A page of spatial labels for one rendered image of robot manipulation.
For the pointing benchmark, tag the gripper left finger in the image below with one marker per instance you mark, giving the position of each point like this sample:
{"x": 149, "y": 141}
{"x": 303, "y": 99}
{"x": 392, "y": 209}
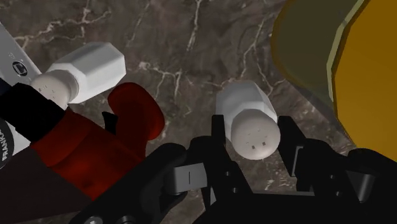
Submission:
{"x": 155, "y": 186}

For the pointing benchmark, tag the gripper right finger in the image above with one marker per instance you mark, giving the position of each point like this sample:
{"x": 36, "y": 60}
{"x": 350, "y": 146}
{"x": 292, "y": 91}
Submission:
{"x": 322, "y": 167}

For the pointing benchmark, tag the white salt shaker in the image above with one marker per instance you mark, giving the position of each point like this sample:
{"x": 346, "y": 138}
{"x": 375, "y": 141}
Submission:
{"x": 248, "y": 124}
{"x": 90, "y": 71}

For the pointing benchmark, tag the yellow bowl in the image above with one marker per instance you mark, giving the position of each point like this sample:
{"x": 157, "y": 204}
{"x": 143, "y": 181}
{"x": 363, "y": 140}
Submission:
{"x": 366, "y": 77}

